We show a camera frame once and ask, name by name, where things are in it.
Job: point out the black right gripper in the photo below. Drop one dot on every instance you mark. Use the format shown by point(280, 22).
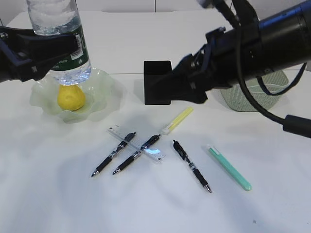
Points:
point(214, 66)

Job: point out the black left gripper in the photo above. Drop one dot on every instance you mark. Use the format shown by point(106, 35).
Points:
point(25, 56)

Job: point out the clear water bottle green label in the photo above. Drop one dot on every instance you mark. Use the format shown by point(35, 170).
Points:
point(57, 17)

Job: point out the yellow pear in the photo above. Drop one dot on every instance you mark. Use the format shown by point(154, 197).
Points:
point(70, 97)

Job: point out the mint green utility knife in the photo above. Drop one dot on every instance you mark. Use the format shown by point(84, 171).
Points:
point(229, 168)

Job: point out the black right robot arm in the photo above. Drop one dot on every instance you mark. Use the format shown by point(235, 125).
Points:
point(285, 36)

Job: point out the black square pen holder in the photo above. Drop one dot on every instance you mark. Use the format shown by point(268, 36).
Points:
point(153, 69)

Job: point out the yellow utility knife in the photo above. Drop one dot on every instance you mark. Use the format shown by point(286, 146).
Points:
point(176, 121)

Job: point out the black gel pen middle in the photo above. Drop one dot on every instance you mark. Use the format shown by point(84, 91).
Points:
point(136, 154)

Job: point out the black gel pen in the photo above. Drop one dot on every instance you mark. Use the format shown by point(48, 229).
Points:
point(184, 156)
point(136, 154)
point(109, 158)

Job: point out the black gel pen right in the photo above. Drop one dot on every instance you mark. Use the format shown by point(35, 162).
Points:
point(184, 156)

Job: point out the sage green woven plastic basket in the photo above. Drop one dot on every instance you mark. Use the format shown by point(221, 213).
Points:
point(235, 99)

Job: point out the clear plastic ruler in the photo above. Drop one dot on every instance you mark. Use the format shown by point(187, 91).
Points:
point(120, 132)

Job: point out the light green wavy glass plate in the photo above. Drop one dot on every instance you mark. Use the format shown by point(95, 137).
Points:
point(97, 90)

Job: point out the black gel pen far left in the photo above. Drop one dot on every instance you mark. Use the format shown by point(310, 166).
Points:
point(109, 158)

